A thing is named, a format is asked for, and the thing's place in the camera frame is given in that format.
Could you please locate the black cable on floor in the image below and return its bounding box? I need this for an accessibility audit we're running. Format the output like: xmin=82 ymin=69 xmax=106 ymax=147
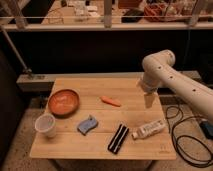
xmin=165 ymin=105 xmax=213 ymax=169

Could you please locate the wooden table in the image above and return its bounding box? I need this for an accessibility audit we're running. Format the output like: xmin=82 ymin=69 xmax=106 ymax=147
xmin=30 ymin=78 xmax=176 ymax=160

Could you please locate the white plastic cup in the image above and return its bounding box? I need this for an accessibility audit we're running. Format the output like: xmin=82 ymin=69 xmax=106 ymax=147
xmin=35 ymin=114 xmax=56 ymax=138

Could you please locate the black striped eraser block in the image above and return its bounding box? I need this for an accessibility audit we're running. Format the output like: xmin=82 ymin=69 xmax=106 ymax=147
xmin=107 ymin=124 xmax=129 ymax=154

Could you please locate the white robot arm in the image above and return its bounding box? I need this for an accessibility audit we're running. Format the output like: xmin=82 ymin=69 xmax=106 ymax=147
xmin=140 ymin=50 xmax=213 ymax=123

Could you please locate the metal diagonal pole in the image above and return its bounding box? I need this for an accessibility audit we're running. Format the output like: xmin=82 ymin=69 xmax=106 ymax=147
xmin=0 ymin=26 xmax=33 ymax=78

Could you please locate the white plastic bottle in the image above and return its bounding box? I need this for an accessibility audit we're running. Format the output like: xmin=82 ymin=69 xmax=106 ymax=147
xmin=132 ymin=120 xmax=165 ymax=140

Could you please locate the red basket in background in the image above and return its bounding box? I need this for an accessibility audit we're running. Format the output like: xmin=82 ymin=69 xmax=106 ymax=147
xmin=144 ymin=3 xmax=186 ymax=22

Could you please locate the orange bowl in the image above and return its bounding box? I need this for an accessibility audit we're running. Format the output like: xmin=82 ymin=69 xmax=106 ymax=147
xmin=48 ymin=89 xmax=80 ymax=117

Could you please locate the orange carrot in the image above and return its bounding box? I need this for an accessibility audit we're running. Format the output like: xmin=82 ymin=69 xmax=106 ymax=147
xmin=100 ymin=96 xmax=121 ymax=107

